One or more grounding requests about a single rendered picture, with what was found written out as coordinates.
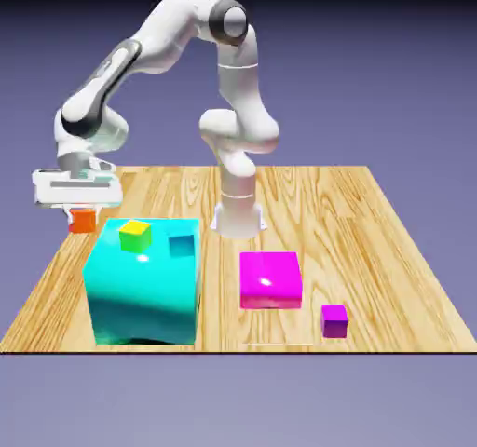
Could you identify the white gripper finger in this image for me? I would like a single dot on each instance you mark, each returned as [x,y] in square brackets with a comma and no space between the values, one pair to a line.
[68,213]
[98,208]

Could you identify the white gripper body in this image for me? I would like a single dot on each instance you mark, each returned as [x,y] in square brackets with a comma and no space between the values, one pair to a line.
[78,190]

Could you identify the small orange cube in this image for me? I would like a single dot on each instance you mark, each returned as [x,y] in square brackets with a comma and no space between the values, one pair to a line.
[82,221]

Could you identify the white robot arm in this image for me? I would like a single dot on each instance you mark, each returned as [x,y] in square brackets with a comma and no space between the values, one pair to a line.
[238,82]

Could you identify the small yellow cube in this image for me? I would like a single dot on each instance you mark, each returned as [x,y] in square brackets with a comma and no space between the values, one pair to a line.
[135,236]

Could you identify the small cyan cube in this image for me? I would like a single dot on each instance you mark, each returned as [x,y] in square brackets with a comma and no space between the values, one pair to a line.
[182,246]

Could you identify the small purple cube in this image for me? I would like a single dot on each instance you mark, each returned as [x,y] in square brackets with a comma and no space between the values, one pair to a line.
[334,322]

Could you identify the large cyan box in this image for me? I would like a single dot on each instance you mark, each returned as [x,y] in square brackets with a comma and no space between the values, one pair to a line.
[141,287]

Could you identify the large magenta box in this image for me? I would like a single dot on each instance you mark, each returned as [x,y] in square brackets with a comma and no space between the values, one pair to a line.
[269,279]

